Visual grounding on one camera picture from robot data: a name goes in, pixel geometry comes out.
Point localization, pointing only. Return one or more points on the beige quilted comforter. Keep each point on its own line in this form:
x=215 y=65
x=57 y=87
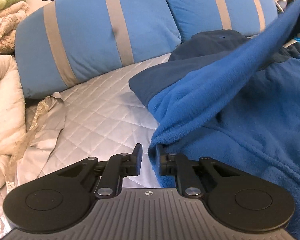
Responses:
x=12 y=103

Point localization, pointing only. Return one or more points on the blue fleece jacket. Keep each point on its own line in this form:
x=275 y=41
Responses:
x=234 y=99

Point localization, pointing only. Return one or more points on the blue striped pillow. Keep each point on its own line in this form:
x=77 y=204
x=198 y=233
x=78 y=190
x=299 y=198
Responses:
x=67 y=42
x=248 y=17

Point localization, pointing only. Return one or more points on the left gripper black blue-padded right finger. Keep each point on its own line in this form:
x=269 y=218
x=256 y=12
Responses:
x=233 y=197

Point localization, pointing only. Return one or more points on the grey lace-trimmed cloth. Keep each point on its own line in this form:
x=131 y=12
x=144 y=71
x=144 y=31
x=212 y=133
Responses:
x=34 y=149

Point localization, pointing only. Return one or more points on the blue striped pillow right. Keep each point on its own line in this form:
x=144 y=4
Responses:
x=248 y=17

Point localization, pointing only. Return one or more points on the blue striped pillow left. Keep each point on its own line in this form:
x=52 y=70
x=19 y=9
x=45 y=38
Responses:
x=67 y=42

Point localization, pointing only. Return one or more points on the silver quilted bedspread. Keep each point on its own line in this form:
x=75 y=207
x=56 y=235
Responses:
x=103 y=117

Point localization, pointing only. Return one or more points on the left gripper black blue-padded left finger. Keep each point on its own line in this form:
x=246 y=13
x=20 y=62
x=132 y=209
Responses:
x=61 y=199

